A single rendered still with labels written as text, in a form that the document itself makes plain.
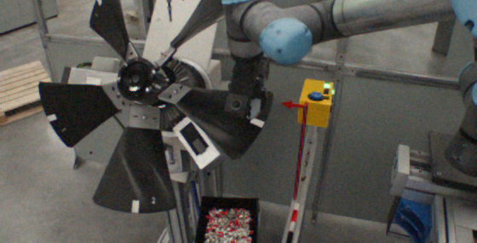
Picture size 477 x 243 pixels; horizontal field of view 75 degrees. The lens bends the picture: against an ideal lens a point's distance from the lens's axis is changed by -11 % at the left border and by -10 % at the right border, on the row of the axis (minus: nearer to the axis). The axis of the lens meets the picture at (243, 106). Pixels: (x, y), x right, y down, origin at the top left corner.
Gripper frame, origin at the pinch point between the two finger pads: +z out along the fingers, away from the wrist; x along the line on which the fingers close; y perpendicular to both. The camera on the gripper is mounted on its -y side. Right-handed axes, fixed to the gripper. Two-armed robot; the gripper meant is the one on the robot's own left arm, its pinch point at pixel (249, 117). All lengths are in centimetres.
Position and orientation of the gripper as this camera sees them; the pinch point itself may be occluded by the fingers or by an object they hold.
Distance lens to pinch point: 84.7
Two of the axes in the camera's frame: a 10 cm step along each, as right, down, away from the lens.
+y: 2.6, -7.3, 6.3
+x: -9.6, -1.5, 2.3
